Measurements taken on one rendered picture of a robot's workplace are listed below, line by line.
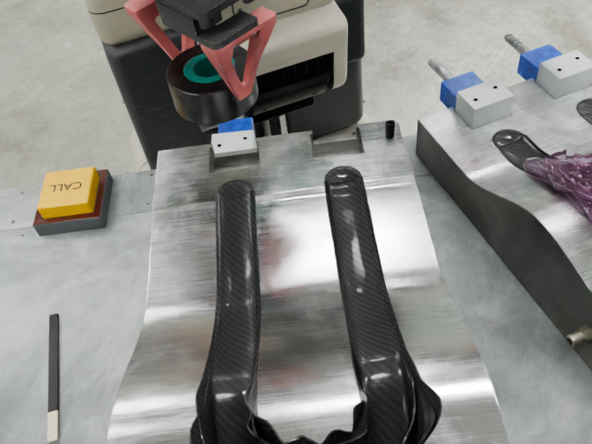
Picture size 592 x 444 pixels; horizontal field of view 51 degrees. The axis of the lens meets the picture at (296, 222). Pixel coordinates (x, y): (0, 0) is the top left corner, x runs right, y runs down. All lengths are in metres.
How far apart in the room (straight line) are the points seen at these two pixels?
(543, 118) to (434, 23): 1.78
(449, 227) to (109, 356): 0.38
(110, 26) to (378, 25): 1.44
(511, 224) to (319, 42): 0.50
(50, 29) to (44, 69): 0.29
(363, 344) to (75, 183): 0.43
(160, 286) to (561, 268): 0.35
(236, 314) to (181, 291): 0.06
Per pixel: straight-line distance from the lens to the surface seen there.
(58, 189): 0.77
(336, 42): 1.03
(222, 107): 0.56
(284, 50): 0.99
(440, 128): 0.72
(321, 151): 0.68
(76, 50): 2.71
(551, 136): 0.73
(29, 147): 2.30
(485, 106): 0.71
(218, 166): 0.69
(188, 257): 0.58
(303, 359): 0.46
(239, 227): 0.60
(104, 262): 0.72
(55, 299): 0.72
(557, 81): 0.77
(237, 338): 0.51
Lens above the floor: 1.33
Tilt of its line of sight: 49 degrees down
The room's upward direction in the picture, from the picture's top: 9 degrees counter-clockwise
